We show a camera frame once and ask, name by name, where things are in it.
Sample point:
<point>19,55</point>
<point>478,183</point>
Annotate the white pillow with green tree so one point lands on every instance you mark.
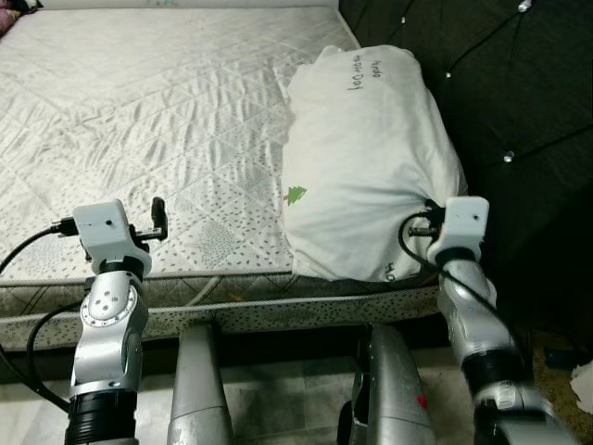
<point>371,148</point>

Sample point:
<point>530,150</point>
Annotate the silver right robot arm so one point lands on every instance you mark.
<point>473,324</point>

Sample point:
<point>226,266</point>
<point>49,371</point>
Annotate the white quilted mattress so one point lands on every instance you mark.
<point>139,111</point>

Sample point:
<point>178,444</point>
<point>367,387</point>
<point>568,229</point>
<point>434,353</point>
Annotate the black tufted headboard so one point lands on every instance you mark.
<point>519,93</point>

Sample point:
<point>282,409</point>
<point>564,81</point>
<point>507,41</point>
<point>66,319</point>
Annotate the silver left robot leg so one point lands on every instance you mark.
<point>199,389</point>

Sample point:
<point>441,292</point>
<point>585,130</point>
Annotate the silver robot leg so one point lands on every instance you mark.
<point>199,389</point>
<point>394,389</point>

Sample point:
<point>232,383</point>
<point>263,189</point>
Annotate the silver right robot leg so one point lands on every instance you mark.
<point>394,389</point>

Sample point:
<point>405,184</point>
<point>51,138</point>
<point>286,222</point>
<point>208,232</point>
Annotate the white paper sheet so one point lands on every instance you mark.
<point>582,385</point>

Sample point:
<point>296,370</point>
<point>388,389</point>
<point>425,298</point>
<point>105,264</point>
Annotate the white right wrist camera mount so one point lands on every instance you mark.
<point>466,222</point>

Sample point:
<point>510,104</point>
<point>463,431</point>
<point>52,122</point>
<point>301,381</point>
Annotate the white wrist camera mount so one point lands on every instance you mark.
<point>466,222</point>
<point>102,227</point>

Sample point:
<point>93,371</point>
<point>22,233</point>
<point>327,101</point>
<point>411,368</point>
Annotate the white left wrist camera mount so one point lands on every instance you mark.
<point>102,227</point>

